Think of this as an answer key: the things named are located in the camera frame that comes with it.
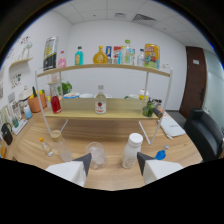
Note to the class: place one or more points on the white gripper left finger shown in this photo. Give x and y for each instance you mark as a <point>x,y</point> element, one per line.
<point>70,170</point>

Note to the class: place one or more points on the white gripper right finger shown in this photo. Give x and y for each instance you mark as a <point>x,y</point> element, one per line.
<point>158,168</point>

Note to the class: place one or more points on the blue liquid bottle with pourer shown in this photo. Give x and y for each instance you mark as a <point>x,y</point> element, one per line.
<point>160,154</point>

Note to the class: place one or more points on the glass jar with wooden lid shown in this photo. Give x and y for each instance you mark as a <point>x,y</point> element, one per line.
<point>63,148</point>

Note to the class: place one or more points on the clear bottle orange cap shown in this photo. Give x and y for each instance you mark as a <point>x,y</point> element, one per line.
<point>47,149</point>

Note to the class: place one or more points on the large white milk bottle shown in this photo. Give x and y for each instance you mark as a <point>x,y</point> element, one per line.
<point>131,153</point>

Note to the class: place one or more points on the clear glass cup with ice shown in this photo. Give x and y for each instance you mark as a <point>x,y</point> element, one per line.
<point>96,156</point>

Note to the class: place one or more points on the white notebook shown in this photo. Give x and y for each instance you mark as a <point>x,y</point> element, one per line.
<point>173,127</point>

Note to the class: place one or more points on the black armchair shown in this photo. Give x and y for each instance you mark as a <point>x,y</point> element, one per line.
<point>204,133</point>

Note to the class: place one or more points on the green glass jar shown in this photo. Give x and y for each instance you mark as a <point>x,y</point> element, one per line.
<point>148,110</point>

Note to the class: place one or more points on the red liquid bottle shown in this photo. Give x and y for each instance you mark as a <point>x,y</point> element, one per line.
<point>55,105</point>

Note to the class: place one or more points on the white kitchen scale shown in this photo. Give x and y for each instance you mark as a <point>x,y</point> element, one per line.
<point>19,126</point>

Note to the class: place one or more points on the small blue white container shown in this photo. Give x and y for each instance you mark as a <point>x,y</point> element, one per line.
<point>28,112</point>

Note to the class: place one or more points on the black kettle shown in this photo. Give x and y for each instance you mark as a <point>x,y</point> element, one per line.
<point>7,135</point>

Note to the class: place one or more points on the clear bottle red label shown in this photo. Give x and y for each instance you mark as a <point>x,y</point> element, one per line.
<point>100,105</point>

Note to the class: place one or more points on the white blue plate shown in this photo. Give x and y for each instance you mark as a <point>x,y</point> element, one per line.
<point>71,95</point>

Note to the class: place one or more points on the white bottle orange cap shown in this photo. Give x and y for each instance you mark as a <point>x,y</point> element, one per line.
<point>143,95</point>

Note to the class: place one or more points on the green potted plant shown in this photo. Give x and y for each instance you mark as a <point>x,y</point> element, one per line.
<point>66,88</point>

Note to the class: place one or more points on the white countertop appliance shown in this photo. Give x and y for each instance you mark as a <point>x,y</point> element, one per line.
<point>25,94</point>

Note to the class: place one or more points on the brown door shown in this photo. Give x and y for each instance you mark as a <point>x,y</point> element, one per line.
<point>195,80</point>

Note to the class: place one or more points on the small pink bottle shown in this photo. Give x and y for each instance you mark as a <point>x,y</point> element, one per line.
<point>62,61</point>

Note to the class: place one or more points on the clear bottle blue cap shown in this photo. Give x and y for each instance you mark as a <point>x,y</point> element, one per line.
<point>141,60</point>

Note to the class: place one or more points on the yellow printed can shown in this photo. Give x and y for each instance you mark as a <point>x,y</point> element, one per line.
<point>152,56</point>

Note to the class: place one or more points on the teal liquid bottle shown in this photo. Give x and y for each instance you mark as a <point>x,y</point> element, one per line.
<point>79,58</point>

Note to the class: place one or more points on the round amber liquor bottle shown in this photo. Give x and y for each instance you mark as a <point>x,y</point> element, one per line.
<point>100,57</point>

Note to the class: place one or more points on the tall silver black can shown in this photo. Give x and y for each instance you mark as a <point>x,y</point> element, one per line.
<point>50,55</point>

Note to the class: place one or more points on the clear bottle green cap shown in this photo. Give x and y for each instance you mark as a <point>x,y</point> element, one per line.
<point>127,55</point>

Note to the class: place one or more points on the white vase decoration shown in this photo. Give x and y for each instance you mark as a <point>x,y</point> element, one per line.
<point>26,49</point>

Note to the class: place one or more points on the ceiling air vent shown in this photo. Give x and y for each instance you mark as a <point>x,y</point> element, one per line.
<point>144,17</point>

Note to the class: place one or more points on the white frame wooden shelf rack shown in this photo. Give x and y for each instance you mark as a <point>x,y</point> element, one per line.
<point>80,115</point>

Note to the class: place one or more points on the wooden wall shelf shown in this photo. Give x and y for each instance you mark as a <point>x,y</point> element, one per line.
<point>20,62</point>

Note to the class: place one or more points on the red wall poster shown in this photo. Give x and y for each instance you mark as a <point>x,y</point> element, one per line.
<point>116,52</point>

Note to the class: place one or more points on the blue wall poster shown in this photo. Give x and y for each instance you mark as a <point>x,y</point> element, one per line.
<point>108,51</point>

